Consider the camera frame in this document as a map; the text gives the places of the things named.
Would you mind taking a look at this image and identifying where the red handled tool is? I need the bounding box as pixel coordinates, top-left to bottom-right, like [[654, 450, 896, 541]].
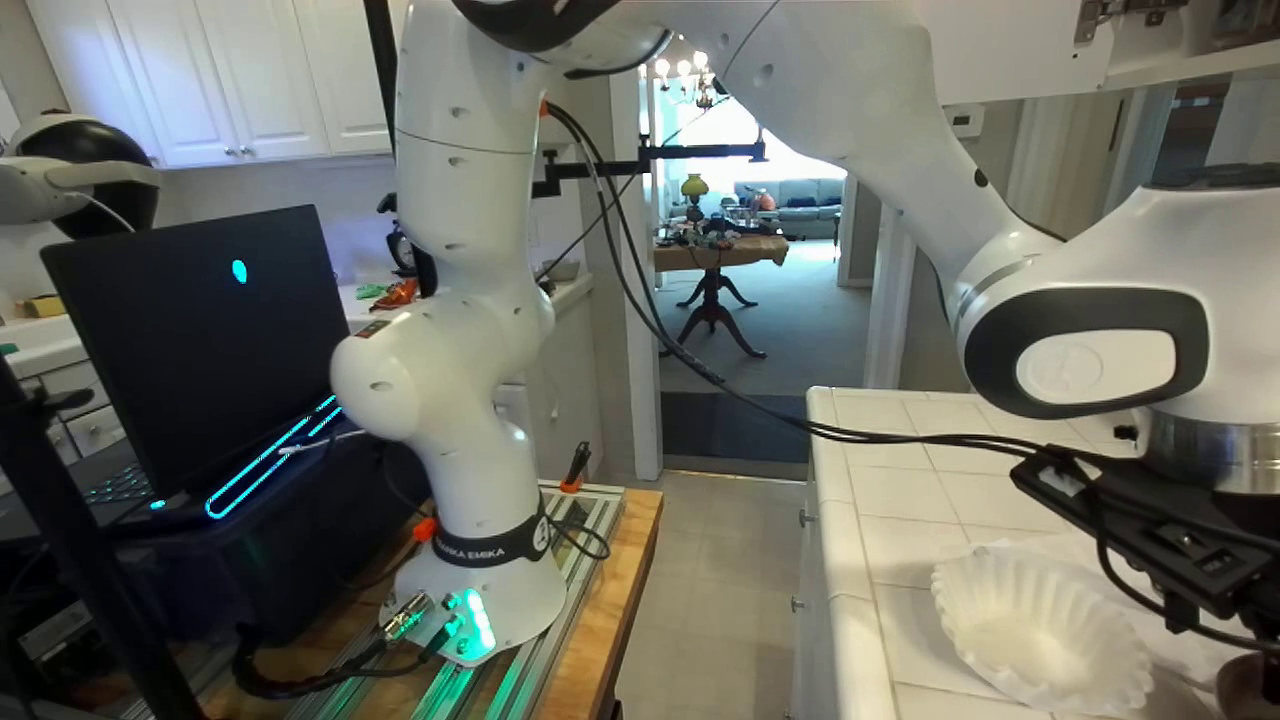
[[560, 436, 594, 494]]

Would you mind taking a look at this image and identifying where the white paper coffee filter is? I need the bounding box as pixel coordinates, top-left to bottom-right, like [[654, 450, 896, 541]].
[[927, 541, 1157, 720]]

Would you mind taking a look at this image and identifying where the lit chandelier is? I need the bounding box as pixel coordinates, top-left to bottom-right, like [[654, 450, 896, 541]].
[[647, 43, 725, 111]]

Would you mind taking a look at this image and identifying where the small metal pot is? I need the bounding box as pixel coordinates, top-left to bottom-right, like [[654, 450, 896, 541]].
[[1211, 650, 1280, 720]]

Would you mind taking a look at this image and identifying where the dark wooden pedestal table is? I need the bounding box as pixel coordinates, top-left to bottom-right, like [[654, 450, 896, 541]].
[[650, 235, 792, 364]]

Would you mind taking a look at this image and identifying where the black tripod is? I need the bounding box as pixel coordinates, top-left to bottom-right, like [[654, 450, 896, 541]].
[[0, 354, 207, 720]]

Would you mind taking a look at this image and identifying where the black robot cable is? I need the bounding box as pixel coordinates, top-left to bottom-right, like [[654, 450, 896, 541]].
[[537, 94, 1280, 655]]

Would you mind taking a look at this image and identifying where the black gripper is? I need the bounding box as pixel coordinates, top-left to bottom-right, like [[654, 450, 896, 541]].
[[1176, 488, 1280, 659]]

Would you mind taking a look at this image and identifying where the grey sofa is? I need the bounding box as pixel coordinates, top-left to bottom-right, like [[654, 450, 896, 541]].
[[730, 176, 846, 242]]

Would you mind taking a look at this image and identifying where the black base power cable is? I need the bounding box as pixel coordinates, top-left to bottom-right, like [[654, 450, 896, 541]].
[[230, 637, 449, 705]]

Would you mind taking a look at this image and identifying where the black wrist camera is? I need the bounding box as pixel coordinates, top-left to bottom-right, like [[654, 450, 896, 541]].
[[1006, 447, 1280, 632]]

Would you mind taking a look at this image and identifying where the black camera mounting rod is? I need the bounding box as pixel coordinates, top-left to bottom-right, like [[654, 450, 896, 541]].
[[532, 136, 771, 199]]

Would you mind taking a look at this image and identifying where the white wall cabinet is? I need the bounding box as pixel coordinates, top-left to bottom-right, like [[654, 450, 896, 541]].
[[24, 0, 399, 170], [915, 0, 1280, 111]]

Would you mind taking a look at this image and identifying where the black white VR headset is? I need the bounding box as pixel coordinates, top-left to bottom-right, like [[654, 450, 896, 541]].
[[0, 111, 165, 242]]

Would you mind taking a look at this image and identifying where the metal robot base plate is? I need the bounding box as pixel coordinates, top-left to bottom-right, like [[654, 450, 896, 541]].
[[314, 482, 630, 720]]

